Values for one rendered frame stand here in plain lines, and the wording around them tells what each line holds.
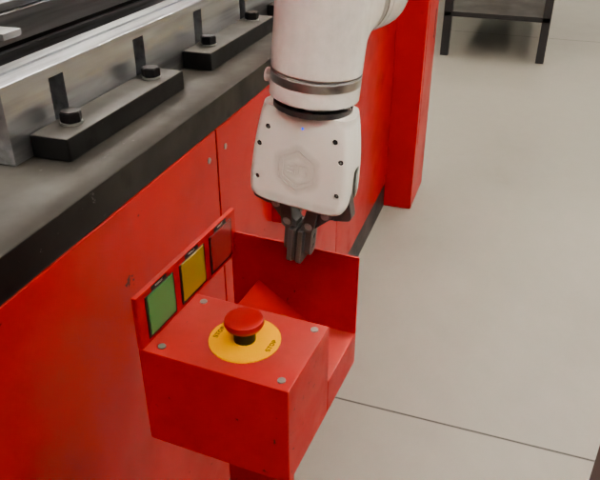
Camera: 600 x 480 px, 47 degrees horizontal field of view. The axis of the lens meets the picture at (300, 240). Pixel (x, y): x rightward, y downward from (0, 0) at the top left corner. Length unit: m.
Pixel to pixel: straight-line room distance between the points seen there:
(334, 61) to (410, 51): 1.84
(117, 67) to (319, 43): 0.50
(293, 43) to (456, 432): 1.27
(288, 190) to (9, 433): 0.37
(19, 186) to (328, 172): 0.36
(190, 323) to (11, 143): 0.31
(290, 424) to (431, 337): 1.35
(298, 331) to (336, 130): 0.21
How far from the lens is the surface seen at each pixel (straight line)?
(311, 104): 0.61
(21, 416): 0.78
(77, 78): 0.96
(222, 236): 0.78
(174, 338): 0.70
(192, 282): 0.74
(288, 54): 0.60
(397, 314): 2.06
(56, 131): 0.89
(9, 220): 0.76
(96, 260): 0.82
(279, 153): 0.65
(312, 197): 0.66
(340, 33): 0.59
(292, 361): 0.66
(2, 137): 0.88
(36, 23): 1.32
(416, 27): 2.41
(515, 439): 1.74
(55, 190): 0.80
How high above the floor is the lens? 1.21
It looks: 30 degrees down
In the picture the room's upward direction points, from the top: straight up
